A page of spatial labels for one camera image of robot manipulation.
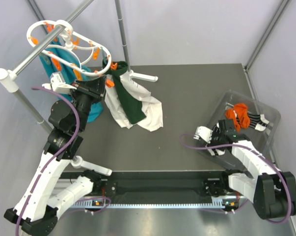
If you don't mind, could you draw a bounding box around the clear plastic bin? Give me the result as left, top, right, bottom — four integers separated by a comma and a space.
198, 90, 281, 172

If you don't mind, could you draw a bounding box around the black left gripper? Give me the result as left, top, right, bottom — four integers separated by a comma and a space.
69, 75, 108, 131

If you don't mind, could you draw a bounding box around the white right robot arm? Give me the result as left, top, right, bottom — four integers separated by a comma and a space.
209, 119, 296, 222

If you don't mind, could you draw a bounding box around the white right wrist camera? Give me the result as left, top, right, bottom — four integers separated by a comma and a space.
193, 126, 213, 144

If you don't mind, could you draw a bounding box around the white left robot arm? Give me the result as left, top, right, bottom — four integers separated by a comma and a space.
4, 76, 112, 236

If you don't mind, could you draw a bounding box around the grey metal clothes rack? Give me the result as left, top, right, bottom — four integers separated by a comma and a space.
0, 0, 156, 179

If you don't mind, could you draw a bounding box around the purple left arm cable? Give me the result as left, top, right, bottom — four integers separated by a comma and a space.
15, 86, 111, 236

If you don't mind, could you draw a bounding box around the orange sock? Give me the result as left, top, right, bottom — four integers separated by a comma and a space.
225, 109, 241, 132
233, 103, 250, 129

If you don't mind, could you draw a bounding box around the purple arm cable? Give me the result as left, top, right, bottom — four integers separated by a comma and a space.
15, 86, 111, 236
179, 133, 296, 223

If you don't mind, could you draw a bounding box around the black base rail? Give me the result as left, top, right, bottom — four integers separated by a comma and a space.
48, 170, 249, 206

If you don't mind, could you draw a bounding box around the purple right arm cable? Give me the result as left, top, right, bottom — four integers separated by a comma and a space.
179, 133, 296, 223

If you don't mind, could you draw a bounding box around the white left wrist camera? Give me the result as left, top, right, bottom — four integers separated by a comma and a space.
42, 72, 77, 94

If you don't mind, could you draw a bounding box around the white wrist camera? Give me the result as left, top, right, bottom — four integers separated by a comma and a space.
193, 126, 213, 144
42, 72, 77, 94

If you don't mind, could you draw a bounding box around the black white striped sock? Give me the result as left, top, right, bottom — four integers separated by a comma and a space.
208, 123, 225, 156

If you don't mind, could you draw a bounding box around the teal cloth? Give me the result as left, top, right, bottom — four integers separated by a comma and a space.
39, 48, 104, 122

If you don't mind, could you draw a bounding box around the white clip hanger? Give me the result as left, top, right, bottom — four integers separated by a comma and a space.
26, 20, 113, 81

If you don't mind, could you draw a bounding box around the white and green shirt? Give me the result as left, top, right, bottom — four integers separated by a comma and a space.
105, 61, 163, 132

